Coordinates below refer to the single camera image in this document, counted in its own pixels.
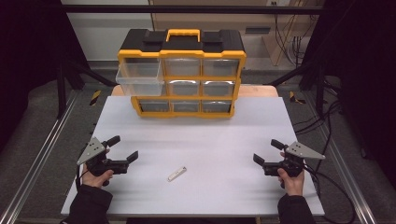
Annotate person's left hand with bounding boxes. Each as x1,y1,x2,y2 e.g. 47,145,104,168
80,148,115,189

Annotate black floor cables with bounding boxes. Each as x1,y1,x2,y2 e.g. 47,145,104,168
293,98,344,175

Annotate clear plastic pulled-out drawer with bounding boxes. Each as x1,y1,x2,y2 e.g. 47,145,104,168
115,58,165,97

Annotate black metal stand leg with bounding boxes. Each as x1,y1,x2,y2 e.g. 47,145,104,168
56,57,117,119
266,59,329,119

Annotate aluminium floor rail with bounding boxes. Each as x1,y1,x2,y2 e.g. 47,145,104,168
302,92,378,224
0,89,79,224

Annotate yellow black hazard tape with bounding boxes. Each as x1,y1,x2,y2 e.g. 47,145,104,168
289,91,308,105
89,90,103,106

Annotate small white flat stick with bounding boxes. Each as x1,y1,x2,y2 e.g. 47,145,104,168
167,166,188,183

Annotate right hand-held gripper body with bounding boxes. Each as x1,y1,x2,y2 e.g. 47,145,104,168
262,141,327,179

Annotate person's right hand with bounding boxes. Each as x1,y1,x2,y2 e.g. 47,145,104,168
276,151,305,198

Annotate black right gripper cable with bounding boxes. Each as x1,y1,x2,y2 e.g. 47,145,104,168
302,164,357,224

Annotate black curtain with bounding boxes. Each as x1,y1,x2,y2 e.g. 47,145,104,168
0,0,92,153
303,0,396,188

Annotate hanging wall cables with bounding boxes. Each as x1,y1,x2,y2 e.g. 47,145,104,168
273,3,318,67

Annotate yellow black drawer organizer cabinet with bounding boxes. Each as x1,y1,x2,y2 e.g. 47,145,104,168
117,28,248,119

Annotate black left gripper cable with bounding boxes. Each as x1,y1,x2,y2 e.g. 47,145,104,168
75,163,86,191

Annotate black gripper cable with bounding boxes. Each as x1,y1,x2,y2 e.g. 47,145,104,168
302,164,357,224
75,163,86,191

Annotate black horizontal frame bar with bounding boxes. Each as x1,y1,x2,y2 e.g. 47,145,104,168
61,4,325,15

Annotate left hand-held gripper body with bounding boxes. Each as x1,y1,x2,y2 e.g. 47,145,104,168
77,136,131,178

